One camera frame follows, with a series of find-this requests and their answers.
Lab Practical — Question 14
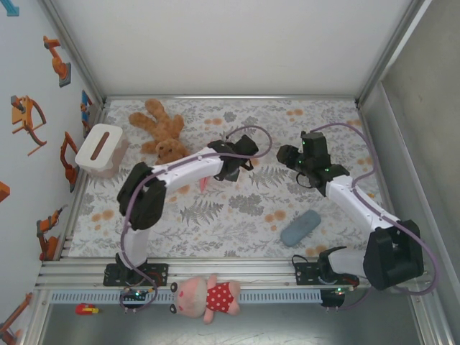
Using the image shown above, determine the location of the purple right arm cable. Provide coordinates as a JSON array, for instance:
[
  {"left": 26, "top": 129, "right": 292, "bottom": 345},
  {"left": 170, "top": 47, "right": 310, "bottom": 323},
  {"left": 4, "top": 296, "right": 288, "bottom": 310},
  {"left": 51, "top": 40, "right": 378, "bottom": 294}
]
[{"left": 310, "top": 122, "right": 440, "bottom": 312}]

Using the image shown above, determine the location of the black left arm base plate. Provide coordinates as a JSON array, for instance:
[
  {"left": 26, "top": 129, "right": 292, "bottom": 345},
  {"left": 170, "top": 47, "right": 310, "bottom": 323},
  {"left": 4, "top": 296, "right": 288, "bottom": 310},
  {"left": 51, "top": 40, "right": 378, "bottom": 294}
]
[{"left": 103, "top": 263, "right": 170, "bottom": 288}]

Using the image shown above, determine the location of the orange robot claw sticker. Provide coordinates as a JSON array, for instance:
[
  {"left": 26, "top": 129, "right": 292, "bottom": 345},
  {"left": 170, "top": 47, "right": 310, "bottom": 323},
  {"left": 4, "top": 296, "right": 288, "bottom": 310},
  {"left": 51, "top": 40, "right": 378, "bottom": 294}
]
[{"left": 9, "top": 95, "right": 48, "bottom": 157}]

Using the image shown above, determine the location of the floral printed table cloth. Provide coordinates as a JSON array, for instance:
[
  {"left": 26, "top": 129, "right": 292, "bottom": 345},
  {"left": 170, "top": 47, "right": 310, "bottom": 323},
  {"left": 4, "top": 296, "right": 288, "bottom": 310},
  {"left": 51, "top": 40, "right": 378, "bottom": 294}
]
[{"left": 68, "top": 98, "right": 398, "bottom": 259}]

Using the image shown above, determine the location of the brown teddy bear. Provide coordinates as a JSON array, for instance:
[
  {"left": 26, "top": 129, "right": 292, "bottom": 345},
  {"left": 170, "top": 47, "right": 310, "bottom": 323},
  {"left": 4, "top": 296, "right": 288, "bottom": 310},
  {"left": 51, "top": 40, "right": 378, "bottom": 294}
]
[{"left": 128, "top": 98, "right": 192, "bottom": 165}]

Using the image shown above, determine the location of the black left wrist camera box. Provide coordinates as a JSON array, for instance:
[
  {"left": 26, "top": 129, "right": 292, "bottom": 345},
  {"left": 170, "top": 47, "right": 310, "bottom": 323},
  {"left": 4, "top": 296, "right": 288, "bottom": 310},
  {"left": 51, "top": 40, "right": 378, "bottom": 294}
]
[{"left": 233, "top": 134, "right": 259, "bottom": 158}]

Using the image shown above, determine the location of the aluminium frame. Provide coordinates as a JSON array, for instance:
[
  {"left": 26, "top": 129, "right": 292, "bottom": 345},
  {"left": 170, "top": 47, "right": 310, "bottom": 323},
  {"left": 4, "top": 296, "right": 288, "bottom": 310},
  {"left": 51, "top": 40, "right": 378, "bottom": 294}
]
[{"left": 34, "top": 0, "right": 454, "bottom": 345}]

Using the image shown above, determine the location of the pink pig plush toy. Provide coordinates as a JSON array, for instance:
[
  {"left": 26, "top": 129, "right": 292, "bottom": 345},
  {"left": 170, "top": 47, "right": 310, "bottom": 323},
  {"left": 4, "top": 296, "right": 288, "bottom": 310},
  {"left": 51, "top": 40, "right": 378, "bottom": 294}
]
[{"left": 168, "top": 275, "right": 242, "bottom": 326}]

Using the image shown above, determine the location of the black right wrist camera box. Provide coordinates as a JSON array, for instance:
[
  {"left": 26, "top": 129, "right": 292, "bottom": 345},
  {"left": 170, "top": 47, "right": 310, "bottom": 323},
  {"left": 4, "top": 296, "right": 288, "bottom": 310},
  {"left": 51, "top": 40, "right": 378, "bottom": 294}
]
[{"left": 300, "top": 131, "right": 330, "bottom": 165}]

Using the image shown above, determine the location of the slotted grey cable duct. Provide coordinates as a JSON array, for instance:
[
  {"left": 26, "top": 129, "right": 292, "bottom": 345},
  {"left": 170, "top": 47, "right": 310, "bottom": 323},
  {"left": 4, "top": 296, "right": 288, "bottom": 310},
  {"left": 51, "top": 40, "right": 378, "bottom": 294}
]
[{"left": 50, "top": 290, "right": 323, "bottom": 304}]

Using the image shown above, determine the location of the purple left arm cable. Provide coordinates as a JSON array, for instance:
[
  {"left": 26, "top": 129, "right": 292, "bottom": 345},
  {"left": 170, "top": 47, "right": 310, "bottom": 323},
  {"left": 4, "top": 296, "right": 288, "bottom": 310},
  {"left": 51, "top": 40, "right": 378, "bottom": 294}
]
[{"left": 120, "top": 124, "right": 273, "bottom": 314}]

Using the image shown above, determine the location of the white and pink tissue box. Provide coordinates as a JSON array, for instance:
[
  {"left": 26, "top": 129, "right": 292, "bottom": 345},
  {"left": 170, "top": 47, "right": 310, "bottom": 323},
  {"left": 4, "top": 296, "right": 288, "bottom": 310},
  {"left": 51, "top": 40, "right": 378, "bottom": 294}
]
[{"left": 74, "top": 124, "right": 129, "bottom": 179}]

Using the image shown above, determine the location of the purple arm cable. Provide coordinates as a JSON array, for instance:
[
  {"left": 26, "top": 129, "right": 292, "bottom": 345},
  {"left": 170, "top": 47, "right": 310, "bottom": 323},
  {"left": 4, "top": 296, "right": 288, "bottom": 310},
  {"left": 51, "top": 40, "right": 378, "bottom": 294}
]
[
  {"left": 310, "top": 122, "right": 440, "bottom": 312},
  {"left": 120, "top": 124, "right": 273, "bottom": 314}
]

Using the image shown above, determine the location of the blue and orange sticker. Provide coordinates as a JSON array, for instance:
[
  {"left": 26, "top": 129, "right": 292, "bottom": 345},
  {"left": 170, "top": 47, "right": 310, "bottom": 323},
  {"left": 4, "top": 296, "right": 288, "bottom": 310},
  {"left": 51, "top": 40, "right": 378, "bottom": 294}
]
[{"left": 80, "top": 89, "right": 93, "bottom": 139}]

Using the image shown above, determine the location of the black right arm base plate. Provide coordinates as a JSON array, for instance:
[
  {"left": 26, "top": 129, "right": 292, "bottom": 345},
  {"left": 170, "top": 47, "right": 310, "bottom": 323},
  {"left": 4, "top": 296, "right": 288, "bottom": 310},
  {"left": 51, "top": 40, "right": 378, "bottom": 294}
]
[{"left": 294, "top": 262, "right": 359, "bottom": 287}]

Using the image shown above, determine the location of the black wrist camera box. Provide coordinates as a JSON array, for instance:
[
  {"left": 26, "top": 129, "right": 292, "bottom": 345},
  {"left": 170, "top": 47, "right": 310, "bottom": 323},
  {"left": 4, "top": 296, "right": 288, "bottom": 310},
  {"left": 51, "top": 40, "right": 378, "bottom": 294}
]
[
  {"left": 300, "top": 131, "right": 330, "bottom": 165},
  {"left": 233, "top": 134, "right": 259, "bottom": 158}
]

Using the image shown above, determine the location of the black controller board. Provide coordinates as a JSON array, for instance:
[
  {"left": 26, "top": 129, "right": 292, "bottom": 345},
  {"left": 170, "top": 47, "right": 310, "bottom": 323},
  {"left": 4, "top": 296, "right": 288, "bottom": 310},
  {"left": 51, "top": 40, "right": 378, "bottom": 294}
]
[
  {"left": 321, "top": 287, "right": 356, "bottom": 309},
  {"left": 120, "top": 287, "right": 152, "bottom": 303}
]

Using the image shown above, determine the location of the blue glasses case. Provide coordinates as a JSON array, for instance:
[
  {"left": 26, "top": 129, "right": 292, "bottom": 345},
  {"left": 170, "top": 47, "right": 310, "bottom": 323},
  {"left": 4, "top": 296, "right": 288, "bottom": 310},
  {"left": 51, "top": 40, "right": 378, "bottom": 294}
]
[{"left": 280, "top": 210, "right": 321, "bottom": 248}]

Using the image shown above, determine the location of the small red yellow toy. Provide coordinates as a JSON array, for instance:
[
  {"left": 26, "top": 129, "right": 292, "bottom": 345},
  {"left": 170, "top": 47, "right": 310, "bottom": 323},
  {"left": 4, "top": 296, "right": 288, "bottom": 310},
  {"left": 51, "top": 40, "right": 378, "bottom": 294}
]
[{"left": 74, "top": 303, "right": 101, "bottom": 316}]

